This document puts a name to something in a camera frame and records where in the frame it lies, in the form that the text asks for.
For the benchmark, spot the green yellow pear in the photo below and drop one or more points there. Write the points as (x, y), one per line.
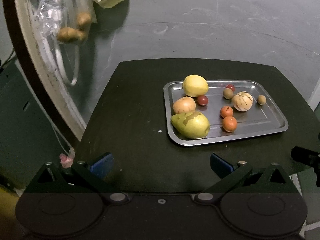
(192, 125)

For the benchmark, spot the silver metal tray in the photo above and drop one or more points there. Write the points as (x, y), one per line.
(235, 109)

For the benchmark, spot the peach coloured round fruit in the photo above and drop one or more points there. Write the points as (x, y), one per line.
(184, 105)

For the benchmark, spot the small orange persimmon fruit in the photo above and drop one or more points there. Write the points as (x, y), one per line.
(226, 111)

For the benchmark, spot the bag of brown potatoes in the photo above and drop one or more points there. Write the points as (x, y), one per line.
(68, 21)

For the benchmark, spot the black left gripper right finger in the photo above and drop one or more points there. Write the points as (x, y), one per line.
(244, 175)

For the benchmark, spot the orange tangerine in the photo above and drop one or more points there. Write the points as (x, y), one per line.
(229, 124)

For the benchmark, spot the small tan longan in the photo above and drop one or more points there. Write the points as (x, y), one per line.
(261, 100)
(228, 93)

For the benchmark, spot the dark red cherry tomato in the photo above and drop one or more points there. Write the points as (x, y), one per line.
(202, 100)

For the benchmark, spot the yellow lemon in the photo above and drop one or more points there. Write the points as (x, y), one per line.
(195, 85)

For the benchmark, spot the striped pepino melon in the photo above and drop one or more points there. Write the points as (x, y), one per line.
(242, 101)

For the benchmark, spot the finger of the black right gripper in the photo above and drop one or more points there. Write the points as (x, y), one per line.
(307, 157)

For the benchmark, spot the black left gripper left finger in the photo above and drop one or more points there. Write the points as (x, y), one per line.
(81, 177)

